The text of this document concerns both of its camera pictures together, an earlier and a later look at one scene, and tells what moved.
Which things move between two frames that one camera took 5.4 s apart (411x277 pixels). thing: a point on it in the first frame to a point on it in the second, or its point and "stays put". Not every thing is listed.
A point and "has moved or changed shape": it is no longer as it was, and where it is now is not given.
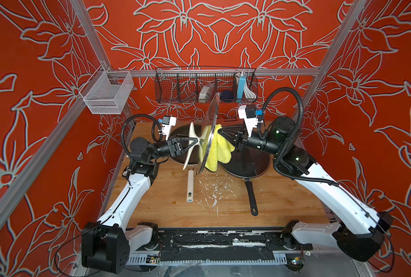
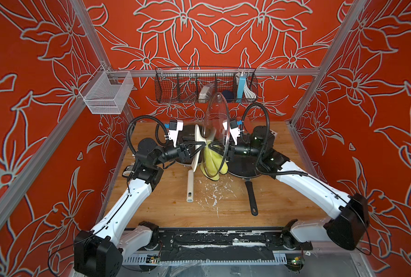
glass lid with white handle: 201,145 has moved or changed shape
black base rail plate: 224,244 stays put
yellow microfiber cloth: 220,150 has moved or changed shape
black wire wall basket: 206,85 stays put
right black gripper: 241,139 to 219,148
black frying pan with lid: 248,164 stays put
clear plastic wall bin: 107,92 stays put
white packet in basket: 203,94 stays put
